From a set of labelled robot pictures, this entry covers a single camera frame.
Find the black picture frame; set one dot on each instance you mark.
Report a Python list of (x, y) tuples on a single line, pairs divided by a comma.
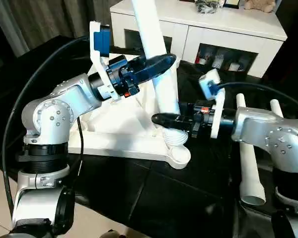
[(232, 3)]

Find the beige teddy bear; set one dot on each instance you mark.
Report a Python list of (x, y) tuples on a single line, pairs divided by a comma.
[(259, 5)]

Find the white cabinet with glass doors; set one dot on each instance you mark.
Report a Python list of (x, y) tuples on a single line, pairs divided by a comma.
[(226, 27)]

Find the white plastic table top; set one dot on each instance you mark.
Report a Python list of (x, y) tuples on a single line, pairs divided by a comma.
[(119, 138)]

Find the black mat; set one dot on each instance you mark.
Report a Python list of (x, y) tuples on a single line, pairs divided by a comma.
[(164, 193)]

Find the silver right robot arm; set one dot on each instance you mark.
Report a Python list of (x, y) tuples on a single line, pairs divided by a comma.
[(275, 134)]

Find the white plastic table leg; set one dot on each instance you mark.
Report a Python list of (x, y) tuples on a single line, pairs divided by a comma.
[(249, 173), (164, 96), (276, 107)]

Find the grey curtain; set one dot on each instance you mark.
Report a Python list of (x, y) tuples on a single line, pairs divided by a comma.
[(52, 22)]

